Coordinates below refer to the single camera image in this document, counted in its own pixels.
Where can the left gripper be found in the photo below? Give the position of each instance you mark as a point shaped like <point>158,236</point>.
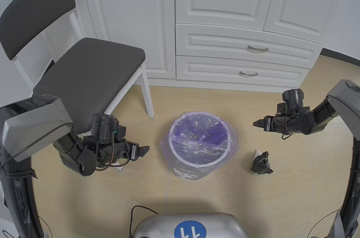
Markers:
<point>132,151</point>

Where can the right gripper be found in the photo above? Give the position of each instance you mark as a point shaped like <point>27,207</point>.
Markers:
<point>267,123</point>

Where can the black plastic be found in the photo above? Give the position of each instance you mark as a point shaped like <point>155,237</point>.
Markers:
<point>261,165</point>

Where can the purple plastic bag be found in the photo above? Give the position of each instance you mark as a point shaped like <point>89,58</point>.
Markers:
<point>191,130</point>

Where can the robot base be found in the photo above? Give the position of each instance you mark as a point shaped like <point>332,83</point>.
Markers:
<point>157,227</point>

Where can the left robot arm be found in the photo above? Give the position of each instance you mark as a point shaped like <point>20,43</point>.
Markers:
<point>33,127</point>

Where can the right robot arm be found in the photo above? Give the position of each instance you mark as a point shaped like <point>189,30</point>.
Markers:
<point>344,101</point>

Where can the white trash bin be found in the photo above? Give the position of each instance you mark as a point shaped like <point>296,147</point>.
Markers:
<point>194,170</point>

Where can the white chair dark grey seat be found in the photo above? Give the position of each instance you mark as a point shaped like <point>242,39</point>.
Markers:
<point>90,68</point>

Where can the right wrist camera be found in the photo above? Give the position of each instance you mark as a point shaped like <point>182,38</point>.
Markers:
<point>280,109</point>

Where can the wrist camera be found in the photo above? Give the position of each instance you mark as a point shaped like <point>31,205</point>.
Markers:
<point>280,109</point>
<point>120,132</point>

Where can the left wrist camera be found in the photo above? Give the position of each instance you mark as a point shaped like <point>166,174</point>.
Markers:
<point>120,132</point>

